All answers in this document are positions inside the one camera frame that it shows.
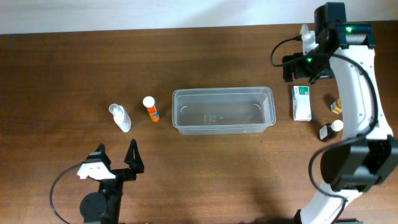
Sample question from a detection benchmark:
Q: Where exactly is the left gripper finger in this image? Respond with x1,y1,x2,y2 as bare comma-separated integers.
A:
86,144,111,170
124,139,144,174

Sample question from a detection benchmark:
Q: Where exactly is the white green medicine box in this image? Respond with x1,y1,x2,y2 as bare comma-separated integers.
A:
292,86,312,121

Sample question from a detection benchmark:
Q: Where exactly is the small jar gold lid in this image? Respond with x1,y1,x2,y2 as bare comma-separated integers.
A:
330,98,342,114

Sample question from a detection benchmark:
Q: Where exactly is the dark bottle white cap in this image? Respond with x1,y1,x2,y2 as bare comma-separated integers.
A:
319,119,343,142

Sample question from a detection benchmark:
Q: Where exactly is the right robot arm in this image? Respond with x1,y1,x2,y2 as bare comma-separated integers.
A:
281,2,397,223

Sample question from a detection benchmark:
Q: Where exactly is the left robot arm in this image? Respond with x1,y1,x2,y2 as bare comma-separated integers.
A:
77,139,144,224

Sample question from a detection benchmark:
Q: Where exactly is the clear plastic container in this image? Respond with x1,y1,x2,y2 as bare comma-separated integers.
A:
172,86,276,135

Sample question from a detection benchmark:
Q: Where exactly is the white spray bottle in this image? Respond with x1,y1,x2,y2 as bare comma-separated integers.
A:
108,103,132,133

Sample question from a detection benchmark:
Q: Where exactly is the orange tube white cap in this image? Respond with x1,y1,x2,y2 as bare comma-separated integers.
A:
142,96,159,122

